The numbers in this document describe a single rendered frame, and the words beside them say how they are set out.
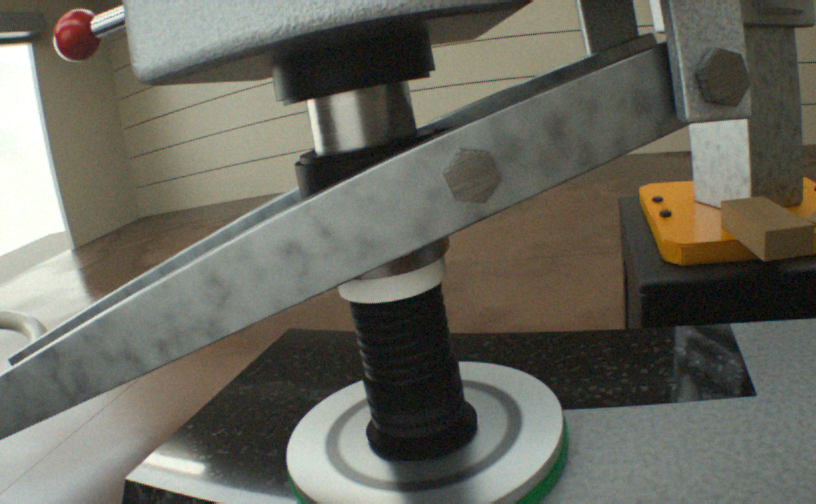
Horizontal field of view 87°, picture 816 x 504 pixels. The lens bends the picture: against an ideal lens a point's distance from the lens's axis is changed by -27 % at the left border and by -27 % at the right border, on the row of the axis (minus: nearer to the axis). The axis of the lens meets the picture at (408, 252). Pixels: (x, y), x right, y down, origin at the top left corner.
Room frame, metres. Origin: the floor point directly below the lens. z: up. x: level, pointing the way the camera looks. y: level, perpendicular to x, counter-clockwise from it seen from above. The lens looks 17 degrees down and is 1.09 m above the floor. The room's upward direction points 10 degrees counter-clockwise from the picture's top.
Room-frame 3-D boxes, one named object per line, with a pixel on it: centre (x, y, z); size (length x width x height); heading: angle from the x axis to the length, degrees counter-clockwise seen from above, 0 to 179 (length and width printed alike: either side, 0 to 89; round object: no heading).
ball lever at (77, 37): (0.29, 0.15, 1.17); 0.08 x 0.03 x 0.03; 86
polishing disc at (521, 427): (0.35, 0.01, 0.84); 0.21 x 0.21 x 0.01
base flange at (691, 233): (0.95, -0.74, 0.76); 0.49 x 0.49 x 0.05; 70
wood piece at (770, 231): (0.73, -0.61, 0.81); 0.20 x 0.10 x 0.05; 168
